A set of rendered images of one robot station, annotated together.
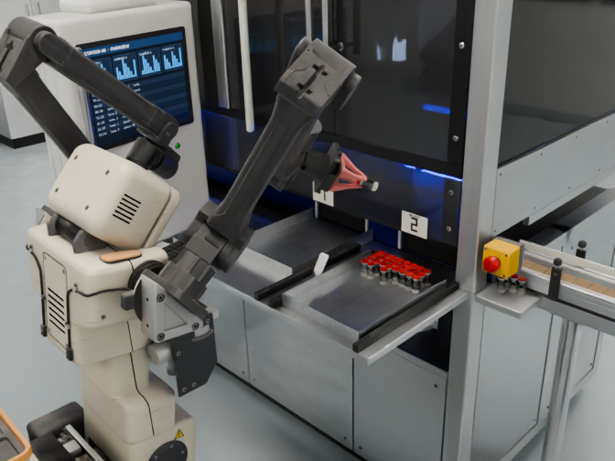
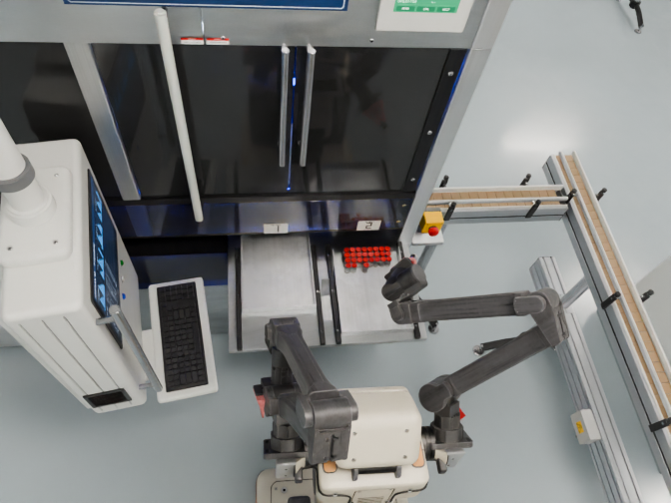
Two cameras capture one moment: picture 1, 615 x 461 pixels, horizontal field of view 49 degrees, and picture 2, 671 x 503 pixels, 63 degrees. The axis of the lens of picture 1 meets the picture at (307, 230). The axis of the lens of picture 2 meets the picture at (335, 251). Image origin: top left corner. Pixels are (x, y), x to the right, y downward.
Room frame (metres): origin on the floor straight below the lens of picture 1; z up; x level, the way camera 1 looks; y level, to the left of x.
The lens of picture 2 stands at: (1.20, 0.78, 2.66)
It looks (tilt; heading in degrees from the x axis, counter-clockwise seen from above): 58 degrees down; 298
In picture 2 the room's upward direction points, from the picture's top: 11 degrees clockwise
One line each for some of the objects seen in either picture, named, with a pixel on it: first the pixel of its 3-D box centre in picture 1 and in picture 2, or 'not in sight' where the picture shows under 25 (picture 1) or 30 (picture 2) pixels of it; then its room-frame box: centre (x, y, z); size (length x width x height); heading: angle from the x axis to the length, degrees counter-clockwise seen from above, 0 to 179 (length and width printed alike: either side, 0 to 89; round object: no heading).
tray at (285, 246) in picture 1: (303, 240); (277, 266); (1.84, 0.01, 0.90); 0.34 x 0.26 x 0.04; 134
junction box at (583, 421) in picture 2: not in sight; (585, 426); (0.54, -0.42, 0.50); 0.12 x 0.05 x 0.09; 134
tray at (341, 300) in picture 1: (364, 292); (370, 288); (1.51, -0.14, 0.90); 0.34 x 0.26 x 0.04; 134
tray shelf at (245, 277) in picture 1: (328, 273); (324, 284); (1.66, -0.05, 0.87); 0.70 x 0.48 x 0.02; 44
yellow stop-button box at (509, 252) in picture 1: (501, 257); (430, 221); (1.49, -0.48, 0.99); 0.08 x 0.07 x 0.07; 134
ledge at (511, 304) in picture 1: (511, 296); (424, 229); (1.51, -0.52, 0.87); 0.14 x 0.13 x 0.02; 134
